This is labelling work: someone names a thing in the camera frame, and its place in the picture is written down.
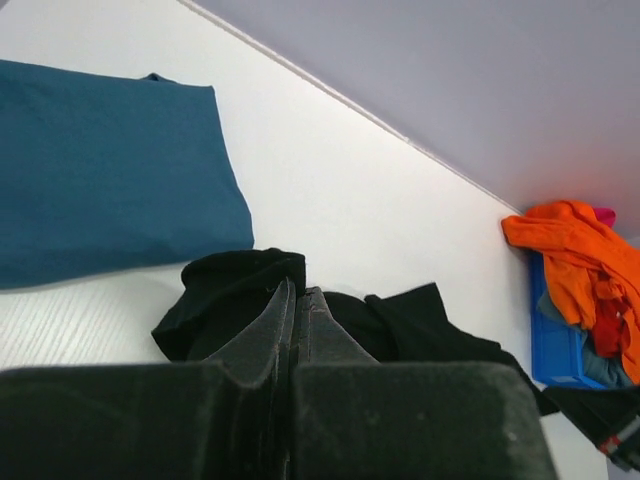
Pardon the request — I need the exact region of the black t-shirt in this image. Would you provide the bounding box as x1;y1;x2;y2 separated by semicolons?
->
152;248;639;468

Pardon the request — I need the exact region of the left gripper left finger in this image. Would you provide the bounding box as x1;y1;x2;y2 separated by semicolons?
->
1;280;296;479

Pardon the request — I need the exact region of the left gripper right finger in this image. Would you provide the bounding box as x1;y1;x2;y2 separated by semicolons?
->
292;289;557;479

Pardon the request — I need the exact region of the folded teal t-shirt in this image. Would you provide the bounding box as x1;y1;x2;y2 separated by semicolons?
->
1;61;254;289

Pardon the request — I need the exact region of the pink t-shirt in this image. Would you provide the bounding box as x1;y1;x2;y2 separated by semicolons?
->
593;207;617;228

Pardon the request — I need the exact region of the red t-shirt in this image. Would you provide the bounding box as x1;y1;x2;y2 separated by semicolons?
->
591;300;629;358

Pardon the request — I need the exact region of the grey t-shirt in bin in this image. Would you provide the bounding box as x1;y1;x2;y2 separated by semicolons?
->
536;290;633;389

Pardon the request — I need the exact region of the orange t-shirt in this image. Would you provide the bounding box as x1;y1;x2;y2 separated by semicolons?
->
501;200;639;385

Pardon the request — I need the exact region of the blue plastic bin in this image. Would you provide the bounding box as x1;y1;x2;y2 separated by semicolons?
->
528;251;604;390

